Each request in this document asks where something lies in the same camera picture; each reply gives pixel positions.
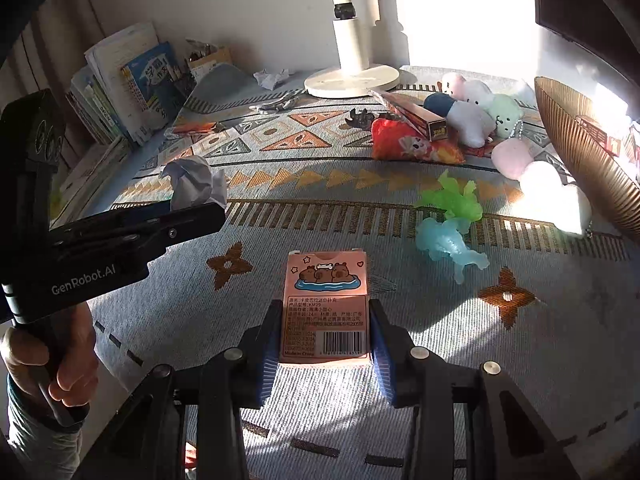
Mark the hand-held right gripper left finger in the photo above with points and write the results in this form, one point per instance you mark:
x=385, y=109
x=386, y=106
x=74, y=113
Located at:
x=267, y=360

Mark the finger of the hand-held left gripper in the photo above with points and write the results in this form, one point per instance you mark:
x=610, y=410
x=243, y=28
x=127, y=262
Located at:
x=190, y=220
x=135, y=247

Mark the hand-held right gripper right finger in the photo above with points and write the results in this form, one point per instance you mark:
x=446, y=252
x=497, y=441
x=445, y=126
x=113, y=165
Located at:
x=382, y=365

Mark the white paper ball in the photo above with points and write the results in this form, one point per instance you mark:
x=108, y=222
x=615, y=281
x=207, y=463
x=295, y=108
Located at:
x=192, y=182
x=270, y=79

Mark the pink playing card box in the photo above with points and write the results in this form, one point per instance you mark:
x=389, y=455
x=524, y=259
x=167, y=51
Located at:
x=325, y=300

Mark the aqua translucent toy dinosaur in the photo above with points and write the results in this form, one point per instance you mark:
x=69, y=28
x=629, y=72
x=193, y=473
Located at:
x=445, y=245

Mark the green translucent toy dragon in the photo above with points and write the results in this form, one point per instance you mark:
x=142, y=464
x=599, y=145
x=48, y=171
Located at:
x=450, y=200

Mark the golden ribbed bowl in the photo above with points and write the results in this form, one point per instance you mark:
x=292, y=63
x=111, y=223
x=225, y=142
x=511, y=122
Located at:
x=585, y=170

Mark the long dark red box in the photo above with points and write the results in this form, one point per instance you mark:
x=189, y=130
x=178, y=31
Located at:
x=595, y=132
x=410, y=112

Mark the person's left forearm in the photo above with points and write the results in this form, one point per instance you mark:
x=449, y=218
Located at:
x=40, y=445

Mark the person's left hand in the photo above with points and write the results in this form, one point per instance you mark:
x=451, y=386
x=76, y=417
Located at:
x=80, y=370

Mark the long orange box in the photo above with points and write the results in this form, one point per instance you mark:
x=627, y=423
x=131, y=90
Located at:
x=195, y=128

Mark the stack of books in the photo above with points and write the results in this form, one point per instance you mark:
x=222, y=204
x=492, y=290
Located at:
x=105, y=105

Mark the blue cover book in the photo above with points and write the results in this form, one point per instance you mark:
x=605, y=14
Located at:
x=150, y=90

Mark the patterned woven mat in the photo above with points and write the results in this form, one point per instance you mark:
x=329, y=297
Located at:
x=350, y=220

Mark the beige curtain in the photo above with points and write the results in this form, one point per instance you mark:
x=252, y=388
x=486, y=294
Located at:
x=50, y=45

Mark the cardboard box with stationery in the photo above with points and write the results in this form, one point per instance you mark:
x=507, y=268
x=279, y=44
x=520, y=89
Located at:
x=210, y=62

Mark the small dark toy figure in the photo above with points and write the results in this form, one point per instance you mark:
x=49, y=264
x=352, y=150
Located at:
x=361, y=119

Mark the white desk lamp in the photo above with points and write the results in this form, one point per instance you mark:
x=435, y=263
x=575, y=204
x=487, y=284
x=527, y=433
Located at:
x=352, y=82

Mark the red snack bag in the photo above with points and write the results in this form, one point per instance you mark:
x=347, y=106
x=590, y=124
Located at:
x=415, y=146

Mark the white plush heart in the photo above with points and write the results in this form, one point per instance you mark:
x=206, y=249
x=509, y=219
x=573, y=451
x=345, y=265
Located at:
x=555, y=195

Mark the pink plush ball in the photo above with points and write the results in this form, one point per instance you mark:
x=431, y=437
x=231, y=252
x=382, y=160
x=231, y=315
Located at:
x=511, y=158

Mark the white plush toy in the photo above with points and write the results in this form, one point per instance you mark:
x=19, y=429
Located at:
x=472, y=120

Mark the navy blue plush toy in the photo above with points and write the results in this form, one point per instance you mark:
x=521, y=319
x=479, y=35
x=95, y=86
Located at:
x=440, y=103

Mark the green plush toy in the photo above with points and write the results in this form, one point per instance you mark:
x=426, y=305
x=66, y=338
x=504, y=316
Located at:
x=505, y=115

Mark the white pink plush bear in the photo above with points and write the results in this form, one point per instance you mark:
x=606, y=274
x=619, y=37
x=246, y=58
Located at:
x=452, y=83

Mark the dark framed screen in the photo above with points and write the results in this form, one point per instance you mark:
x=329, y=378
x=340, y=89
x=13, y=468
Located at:
x=585, y=5

